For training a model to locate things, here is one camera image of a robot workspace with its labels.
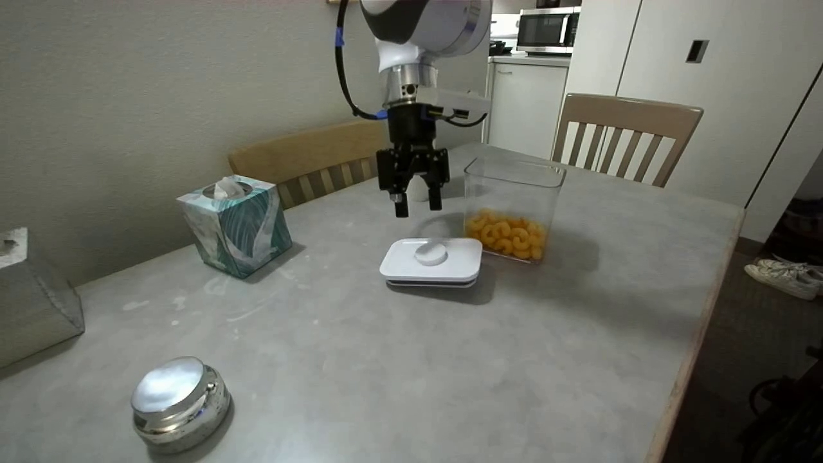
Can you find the light wooden slatted chair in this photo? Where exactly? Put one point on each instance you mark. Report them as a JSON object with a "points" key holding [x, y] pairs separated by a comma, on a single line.
{"points": [[623, 136]]}

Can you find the teal patterned tissue box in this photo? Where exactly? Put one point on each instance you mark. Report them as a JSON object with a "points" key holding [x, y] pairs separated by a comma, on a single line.
{"points": [[238, 225]]}

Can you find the small silver metal tin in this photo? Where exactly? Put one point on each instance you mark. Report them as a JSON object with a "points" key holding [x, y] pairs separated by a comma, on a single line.
{"points": [[177, 404]]}

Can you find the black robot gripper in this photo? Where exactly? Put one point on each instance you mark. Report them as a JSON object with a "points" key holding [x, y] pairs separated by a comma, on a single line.
{"points": [[411, 150]]}

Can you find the white sneakers on floor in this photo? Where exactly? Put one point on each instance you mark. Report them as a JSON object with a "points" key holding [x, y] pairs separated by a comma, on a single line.
{"points": [[792, 278]]}

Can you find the orange cereal rings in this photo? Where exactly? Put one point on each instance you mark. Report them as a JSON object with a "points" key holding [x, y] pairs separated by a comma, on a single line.
{"points": [[505, 234]]}

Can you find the black microwave oven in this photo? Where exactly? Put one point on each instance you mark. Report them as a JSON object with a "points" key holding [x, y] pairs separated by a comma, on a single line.
{"points": [[548, 30]]}

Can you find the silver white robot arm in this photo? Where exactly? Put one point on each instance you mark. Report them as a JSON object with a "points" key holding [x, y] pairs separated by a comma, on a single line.
{"points": [[409, 37]]}

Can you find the white paper towel roll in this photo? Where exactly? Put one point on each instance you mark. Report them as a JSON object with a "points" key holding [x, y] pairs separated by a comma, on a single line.
{"points": [[418, 194]]}

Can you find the wooden chair by wall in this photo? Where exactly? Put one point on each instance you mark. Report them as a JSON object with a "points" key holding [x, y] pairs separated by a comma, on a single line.
{"points": [[313, 162]]}

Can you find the white rectangular container lid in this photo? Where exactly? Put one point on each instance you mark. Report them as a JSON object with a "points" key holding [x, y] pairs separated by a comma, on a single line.
{"points": [[454, 261]]}

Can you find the clear plastic food container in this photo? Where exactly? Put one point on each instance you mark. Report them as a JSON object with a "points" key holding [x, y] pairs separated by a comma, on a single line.
{"points": [[513, 205]]}

